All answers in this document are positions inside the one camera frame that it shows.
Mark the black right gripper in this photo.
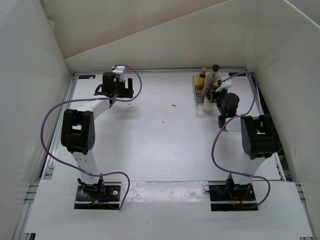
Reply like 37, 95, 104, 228
207, 86, 228, 116

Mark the white powder jar black lid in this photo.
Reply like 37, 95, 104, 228
202, 97, 217, 112

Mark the tall soy sauce bottle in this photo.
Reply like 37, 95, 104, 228
202, 64, 220, 97

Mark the yellow bottle with wooden cap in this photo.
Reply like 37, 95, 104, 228
196, 67, 207, 87

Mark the small yellow-label bottle wooden cap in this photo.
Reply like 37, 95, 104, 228
195, 85, 203, 97

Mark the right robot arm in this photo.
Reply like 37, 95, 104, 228
209, 89, 281, 202

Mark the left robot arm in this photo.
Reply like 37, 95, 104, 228
60, 65, 134, 200

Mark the amber acrylic tiered organizer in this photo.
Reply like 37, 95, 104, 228
191, 75, 218, 117

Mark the blue label sticker right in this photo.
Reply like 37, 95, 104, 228
228, 72, 247, 77

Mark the blue label sticker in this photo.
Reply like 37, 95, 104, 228
78, 74, 96, 80
228, 72, 247, 77

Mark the blue label sticker left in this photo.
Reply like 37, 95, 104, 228
78, 74, 96, 80

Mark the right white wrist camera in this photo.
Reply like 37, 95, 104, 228
215, 76, 232, 93

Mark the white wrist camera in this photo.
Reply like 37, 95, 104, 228
112, 65, 126, 82
215, 76, 232, 93

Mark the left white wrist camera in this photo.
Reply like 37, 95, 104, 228
112, 65, 126, 82

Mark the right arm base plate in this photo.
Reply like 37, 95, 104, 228
208, 182, 258, 212

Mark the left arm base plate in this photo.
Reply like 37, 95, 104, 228
73, 182, 122, 210

